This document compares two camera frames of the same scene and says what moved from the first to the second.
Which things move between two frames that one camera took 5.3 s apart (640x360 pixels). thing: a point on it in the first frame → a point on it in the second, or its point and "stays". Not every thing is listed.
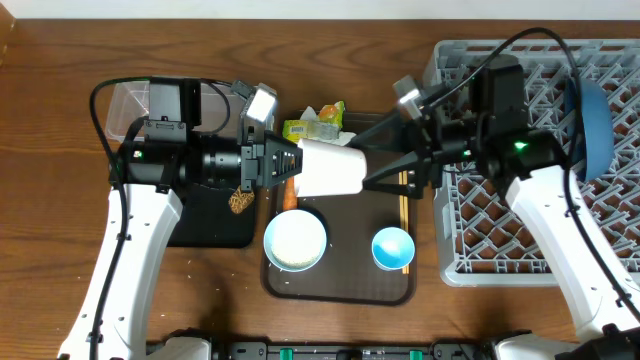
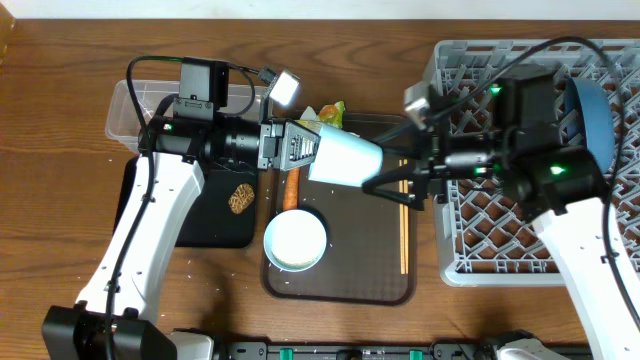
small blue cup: [392, 248] → [346, 158]
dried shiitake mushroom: [239, 200] stays
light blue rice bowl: [295, 240] stays
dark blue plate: [595, 148] stays
